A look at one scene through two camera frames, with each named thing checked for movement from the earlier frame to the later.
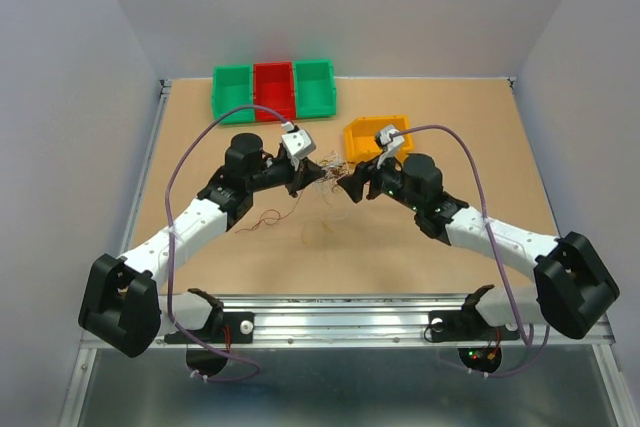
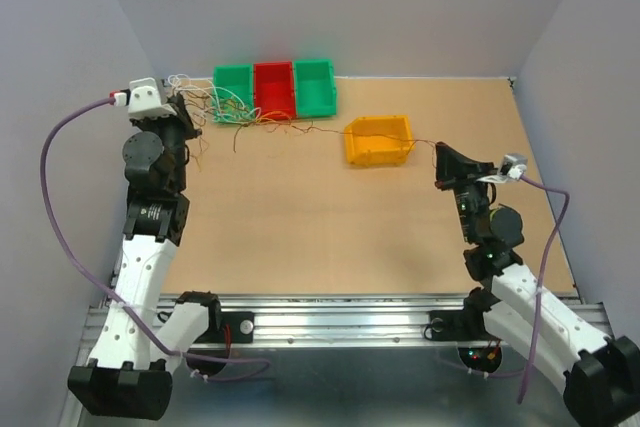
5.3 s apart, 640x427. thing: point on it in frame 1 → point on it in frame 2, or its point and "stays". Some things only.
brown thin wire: (268, 210) → (412, 140)
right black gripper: (364, 172) → (449, 166)
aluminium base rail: (364, 320) stays
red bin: (274, 89) stays
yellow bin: (359, 136) stays
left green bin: (232, 89) stays
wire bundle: (334, 170) → (204, 98)
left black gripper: (301, 179) → (179, 117)
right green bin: (315, 88) stays
